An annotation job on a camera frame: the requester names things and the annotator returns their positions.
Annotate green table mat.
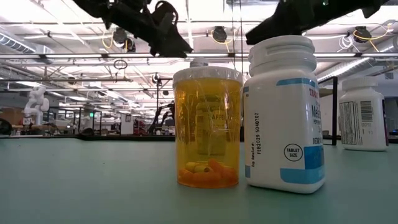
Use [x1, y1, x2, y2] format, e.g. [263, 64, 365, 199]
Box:
[0, 136, 398, 224]

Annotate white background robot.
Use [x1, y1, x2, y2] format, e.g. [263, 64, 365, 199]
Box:
[22, 85, 50, 126]

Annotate white bottle blue label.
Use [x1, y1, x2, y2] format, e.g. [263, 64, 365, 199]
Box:
[243, 34, 326, 194]

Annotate wooden shelf black legs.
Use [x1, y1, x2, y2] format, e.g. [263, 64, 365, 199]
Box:
[317, 76, 339, 146]

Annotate silver ceiling air duct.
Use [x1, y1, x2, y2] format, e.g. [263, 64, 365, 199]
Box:
[0, 30, 55, 55]

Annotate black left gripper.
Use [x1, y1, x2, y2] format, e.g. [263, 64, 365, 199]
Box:
[73, 0, 193, 58]

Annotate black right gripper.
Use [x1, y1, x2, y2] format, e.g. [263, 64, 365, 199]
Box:
[245, 0, 389, 46]

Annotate large white bottle maroon label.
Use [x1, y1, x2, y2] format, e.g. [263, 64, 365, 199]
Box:
[338, 76, 389, 152]

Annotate amber bottle white cap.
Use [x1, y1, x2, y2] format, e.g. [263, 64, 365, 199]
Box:
[172, 65, 243, 189]

